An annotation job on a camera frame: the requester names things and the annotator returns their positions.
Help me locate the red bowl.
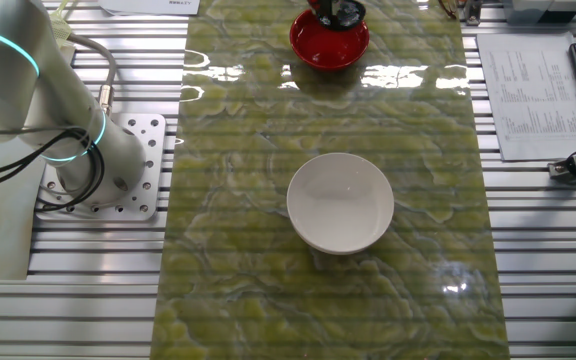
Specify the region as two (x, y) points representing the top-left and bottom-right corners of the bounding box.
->
(289, 8), (371, 72)

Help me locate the grey robot hose with connector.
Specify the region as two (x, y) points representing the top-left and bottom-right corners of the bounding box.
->
(65, 32), (119, 116)

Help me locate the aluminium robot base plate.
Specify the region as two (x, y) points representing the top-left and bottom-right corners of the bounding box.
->
(35, 112), (168, 223)

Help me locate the printed table paper sheet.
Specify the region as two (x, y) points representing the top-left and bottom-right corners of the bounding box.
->
(476, 31), (576, 162)

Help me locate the black cable bundle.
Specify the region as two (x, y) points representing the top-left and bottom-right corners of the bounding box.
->
(0, 127), (107, 214)

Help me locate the green marble pattern mat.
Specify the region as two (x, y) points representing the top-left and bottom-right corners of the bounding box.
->
(150, 0), (512, 360)

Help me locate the grey metal block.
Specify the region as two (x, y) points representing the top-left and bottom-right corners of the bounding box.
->
(502, 0), (576, 26)

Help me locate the white bowl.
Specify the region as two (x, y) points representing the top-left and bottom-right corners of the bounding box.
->
(286, 152), (396, 256)

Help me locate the yellow-green fly swatter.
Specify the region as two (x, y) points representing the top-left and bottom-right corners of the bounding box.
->
(50, 0), (77, 44)

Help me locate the black ladle with red ring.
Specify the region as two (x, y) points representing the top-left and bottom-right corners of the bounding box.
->
(307, 0), (368, 33)

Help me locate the small metal bracket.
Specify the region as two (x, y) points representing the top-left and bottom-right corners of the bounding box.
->
(460, 0), (484, 27)

